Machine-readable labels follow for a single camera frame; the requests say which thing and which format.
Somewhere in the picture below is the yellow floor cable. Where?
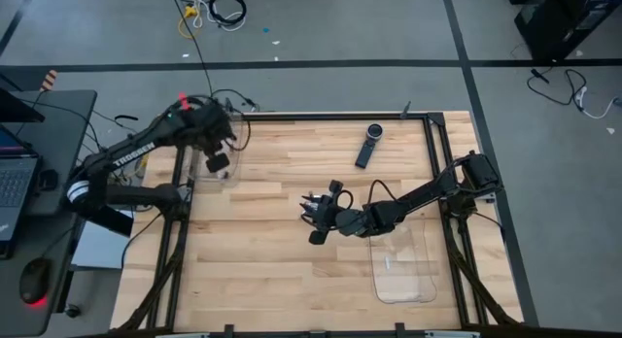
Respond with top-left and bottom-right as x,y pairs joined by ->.
177,5 -> 203,41

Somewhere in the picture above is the grey desk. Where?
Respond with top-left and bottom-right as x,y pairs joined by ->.
0,88 -> 98,338

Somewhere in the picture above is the black aluminium table frame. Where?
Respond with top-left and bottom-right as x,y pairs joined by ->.
116,110 -> 525,338

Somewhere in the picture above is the black laptop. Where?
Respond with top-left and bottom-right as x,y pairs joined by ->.
0,125 -> 41,260

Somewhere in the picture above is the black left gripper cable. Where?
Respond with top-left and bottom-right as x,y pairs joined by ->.
223,112 -> 253,153

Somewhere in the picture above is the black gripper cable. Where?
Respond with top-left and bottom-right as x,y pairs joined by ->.
223,112 -> 253,153
337,179 -> 399,211

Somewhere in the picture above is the black computer mouse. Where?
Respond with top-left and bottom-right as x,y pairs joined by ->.
17,257 -> 53,308

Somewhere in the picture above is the black flat desk monitor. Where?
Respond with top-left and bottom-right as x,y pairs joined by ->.
0,86 -> 47,124

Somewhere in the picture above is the thin black floor cable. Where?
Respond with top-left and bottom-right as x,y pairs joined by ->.
526,67 -> 589,107

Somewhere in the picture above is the white grey box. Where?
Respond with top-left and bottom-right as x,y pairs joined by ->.
70,220 -> 135,271

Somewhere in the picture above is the large black equipment case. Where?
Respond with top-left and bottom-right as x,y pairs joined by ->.
513,0 -> 622,63

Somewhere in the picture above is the long black floor cable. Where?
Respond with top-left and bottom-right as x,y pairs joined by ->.
167,0 -> 215,97

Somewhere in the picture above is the black cable with connector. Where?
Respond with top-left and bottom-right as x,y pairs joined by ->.
211,87 -> 261,114

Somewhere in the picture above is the white floor cable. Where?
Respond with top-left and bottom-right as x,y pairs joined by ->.
574,84 -> 622,120
191,0 -> 244,33

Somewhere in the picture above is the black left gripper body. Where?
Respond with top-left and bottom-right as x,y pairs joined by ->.
191,104 -> 238,174

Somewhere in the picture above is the black grey handheld camera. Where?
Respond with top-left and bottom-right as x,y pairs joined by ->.
354,122 -> 385,170

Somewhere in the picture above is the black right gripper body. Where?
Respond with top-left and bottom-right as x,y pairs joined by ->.
308,181 -> 345,246

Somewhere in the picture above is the black coiled floor cable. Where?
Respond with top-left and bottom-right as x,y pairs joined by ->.
207,0 -> 248,27

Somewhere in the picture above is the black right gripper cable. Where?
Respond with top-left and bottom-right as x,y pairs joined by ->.
337,179 -> 399,211

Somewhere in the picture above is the orange black striped piece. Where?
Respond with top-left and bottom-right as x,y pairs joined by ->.
39,69 -> 59,92

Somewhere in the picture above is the clear plastic tray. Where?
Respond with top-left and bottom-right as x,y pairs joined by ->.
367,211 -> 438,305
191,112 -> 244,189

